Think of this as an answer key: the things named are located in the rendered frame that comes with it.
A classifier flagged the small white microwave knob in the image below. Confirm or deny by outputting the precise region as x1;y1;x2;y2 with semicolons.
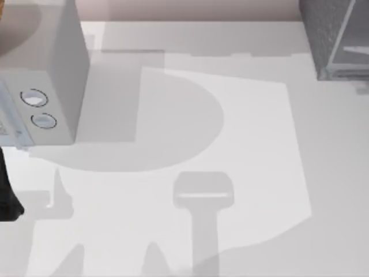
30;113;58;130

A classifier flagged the pale microwave oven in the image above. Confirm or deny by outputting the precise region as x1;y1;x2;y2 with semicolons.
0;0;91;151

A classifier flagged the large white microwave knob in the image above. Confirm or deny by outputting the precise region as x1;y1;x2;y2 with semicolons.
20;88;49;108

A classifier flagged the grey cabinet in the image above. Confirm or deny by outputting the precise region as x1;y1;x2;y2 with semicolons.
298;0;369;81

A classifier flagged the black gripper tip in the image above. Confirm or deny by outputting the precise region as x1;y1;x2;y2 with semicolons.
0;146;25;222

